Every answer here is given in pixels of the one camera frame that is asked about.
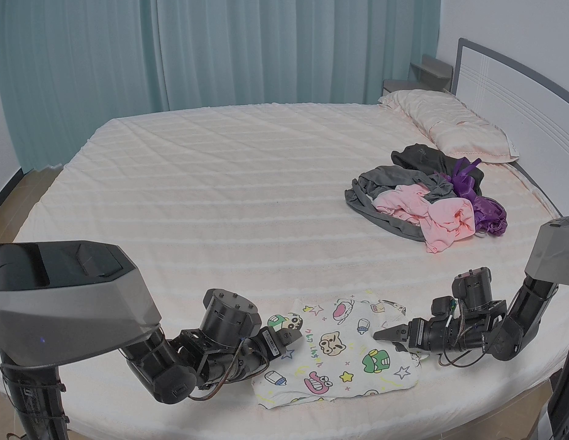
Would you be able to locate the bed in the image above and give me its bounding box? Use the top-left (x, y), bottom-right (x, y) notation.
top-left (0, 37), bottom-right (569, 440)

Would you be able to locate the black cable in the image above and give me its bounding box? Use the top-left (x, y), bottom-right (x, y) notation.
top-left (438, 350), bottom-right (489, 368)

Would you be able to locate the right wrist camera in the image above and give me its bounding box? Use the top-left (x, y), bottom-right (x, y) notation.
top-left (431, 296), bottom-right (456, 318)

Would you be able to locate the cream pillow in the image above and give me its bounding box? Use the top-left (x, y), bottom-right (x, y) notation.
top-left (378, 89), bottom-right (521, 164)

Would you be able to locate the white printed pyjama top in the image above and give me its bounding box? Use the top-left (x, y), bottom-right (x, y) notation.
top-left (251, 288), bottom-right (421, 410)

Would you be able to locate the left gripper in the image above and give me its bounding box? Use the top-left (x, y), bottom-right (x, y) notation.
top-left (258, 326), bottom-right (304, 362)

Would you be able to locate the black garment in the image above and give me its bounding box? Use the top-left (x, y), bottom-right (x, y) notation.
top-left (391, 144), bottom-right (485, 197)

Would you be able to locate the blue-green curtain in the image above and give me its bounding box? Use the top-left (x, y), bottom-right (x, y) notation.
top-left (155, 0), bottom-right (443, 106)
top-left (0, 0), bottom-right (171, 171)

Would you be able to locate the grey bedside table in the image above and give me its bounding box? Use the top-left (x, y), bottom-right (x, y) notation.
top-left (382, 54), bottom-right (455, 96)

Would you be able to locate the purple garment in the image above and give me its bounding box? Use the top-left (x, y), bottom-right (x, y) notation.
top-left (433, 156), bottom-right (508, 238)

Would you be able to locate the pink garment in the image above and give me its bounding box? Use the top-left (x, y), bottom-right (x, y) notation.
top-left (374, 185), bottom-right (477, 255)

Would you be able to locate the grey garment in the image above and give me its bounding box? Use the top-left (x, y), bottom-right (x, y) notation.
top-left (344, 164), bottom-right (456, 242)

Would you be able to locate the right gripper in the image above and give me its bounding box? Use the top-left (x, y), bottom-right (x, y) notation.
top-left (373, 317), bottom-right (434, 350)

